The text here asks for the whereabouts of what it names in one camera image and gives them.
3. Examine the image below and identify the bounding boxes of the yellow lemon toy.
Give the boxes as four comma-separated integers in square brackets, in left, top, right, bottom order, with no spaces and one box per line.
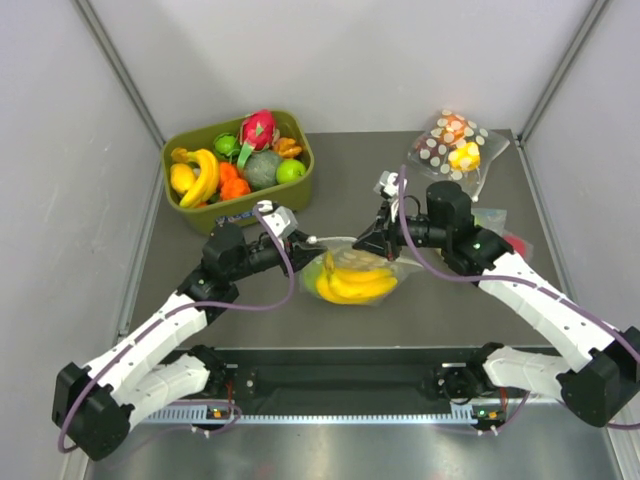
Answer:
[170,163,197,196]

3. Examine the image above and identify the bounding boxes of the grey green melon toy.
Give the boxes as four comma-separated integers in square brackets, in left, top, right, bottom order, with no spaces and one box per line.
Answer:
[243,150,283,191]

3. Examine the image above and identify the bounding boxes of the slotted grey cable duct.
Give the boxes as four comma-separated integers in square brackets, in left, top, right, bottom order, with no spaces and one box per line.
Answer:
[142,404,506,426]

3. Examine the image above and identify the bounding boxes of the green round fruit toy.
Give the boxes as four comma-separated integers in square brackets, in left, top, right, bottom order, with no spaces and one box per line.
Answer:
[213,133,240,158]

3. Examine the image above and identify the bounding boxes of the orange tangerine toy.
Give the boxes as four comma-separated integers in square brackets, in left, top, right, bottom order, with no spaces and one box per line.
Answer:
[219,162,240,186]

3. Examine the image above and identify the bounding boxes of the olive green plastic bin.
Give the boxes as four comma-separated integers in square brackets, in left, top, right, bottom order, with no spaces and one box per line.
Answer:
[160,110,315,235]

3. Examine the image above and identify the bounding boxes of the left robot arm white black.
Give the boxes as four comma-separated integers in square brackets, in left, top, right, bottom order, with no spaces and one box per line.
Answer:
[52,214,326,461]

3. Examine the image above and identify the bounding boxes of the orange pumpkin toy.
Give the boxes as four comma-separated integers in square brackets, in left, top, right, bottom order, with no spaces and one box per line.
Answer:
[220,177,251,201]

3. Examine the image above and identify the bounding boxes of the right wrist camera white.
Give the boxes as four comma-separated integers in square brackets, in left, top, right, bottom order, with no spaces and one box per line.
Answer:
[374,171,400,201]

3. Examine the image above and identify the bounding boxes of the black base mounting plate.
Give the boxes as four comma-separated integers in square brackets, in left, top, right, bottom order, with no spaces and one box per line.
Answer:
[144,347,591,416]

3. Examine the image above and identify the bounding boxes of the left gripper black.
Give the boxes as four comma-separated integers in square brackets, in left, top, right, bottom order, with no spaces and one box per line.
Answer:
[228,229,326,281]

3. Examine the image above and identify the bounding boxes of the pink dragon fruit toy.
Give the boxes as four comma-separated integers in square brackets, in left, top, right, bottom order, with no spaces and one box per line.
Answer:
[236,109,276,170]

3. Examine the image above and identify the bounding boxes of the aluminium frame post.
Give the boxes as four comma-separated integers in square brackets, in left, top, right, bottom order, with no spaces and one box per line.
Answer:
[71,0,165,147]
[515,0,612,147]

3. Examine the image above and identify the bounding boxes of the polka dot zip bag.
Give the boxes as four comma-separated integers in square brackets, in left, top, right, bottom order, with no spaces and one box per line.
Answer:
[407,109,510,202]

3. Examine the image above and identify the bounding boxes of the left aluminium frame post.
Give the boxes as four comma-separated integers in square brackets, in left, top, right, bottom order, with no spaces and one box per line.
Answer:
[71,0,165,147]

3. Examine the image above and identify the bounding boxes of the yellow banana bunch in bin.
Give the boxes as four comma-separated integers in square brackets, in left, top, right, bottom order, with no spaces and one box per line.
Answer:
[170,147,219,208]

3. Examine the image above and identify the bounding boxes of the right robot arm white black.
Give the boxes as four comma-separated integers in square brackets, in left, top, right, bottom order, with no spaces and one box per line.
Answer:
[354,172,639,427]

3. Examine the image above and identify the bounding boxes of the zip bag with bananas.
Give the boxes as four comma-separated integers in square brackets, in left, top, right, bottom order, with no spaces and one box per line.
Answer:
[298,236,423,306]

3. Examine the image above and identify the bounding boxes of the orange walnut-like toy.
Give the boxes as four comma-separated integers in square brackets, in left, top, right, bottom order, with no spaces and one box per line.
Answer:
[272,137,303,159]

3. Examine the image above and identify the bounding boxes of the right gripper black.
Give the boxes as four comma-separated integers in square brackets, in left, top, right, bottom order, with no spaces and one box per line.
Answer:
[353,199,450,262]

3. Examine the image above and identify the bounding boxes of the right aluminium frame post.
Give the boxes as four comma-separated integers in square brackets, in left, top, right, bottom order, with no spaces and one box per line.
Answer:
[515,0,612,147]

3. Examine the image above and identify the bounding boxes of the blue zip bag colourful balls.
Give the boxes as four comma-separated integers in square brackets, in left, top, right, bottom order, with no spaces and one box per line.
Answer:
[471,207,534,261]

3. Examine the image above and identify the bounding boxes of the green apple toy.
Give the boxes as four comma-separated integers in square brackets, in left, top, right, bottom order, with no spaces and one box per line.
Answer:
[276,159,307,184]

